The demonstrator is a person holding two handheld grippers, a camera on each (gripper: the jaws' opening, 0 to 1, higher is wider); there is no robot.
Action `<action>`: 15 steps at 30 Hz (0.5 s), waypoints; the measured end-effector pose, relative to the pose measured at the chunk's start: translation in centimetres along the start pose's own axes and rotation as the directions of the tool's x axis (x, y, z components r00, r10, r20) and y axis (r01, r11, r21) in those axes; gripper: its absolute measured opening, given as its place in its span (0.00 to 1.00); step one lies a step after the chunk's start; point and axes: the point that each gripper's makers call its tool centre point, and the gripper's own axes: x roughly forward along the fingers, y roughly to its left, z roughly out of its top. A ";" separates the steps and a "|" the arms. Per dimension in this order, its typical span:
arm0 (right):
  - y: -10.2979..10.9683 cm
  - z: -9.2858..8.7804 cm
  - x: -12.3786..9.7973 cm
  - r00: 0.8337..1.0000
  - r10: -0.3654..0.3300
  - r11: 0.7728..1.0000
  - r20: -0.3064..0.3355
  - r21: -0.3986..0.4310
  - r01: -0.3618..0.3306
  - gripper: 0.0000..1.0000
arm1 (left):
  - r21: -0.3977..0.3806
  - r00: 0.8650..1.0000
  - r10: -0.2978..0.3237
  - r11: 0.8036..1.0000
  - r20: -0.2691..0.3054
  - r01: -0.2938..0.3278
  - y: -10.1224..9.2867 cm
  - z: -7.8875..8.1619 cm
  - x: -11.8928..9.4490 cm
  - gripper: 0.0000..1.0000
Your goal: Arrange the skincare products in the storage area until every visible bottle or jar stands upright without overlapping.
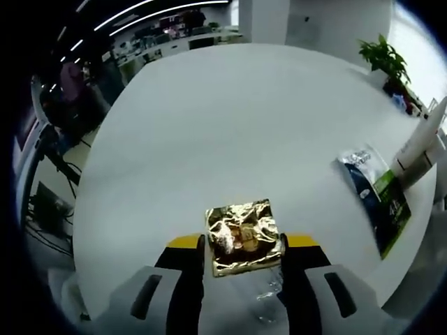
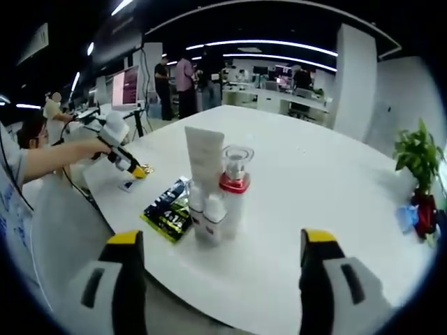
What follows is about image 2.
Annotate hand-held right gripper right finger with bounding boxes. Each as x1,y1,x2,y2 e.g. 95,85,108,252
299,228,393,335

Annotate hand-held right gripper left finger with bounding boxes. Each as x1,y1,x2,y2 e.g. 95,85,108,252
69,229,147,335

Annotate green black skincare sachet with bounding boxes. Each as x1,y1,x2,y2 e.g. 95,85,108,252
140,177,194,245

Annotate white skincare tube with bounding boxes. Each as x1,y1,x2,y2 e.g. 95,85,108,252
184,125,226,210

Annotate white mesh chair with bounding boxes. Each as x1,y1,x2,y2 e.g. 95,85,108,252
29,172,118,315

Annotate person's head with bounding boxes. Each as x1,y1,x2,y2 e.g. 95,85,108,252
16,118,49,150

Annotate blue plastic item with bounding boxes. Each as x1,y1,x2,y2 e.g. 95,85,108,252
395,204,419,234

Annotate red dark bag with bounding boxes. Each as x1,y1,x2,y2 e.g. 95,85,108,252
409,193,438,241

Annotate white office counter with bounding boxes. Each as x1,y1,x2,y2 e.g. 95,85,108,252
221,86,333,124

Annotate potted green plant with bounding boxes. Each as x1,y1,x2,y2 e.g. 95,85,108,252
393,117,447,198

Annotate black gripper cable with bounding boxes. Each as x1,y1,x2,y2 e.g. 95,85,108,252
51,114,105,210

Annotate thin black chest cable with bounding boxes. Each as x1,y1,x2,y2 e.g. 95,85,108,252
0,131,35,212

